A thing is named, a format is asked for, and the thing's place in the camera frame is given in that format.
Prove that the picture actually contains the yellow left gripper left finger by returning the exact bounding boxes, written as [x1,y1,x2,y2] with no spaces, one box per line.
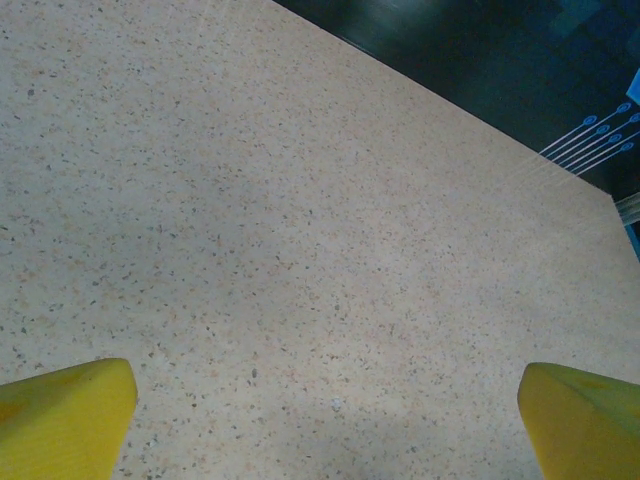
[0,357,139,480]

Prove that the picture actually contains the aluminium frame post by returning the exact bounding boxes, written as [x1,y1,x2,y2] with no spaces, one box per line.
[614,192,640,226]

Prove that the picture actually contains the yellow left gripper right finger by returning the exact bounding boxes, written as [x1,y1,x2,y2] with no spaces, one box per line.
[517,362,640,480]

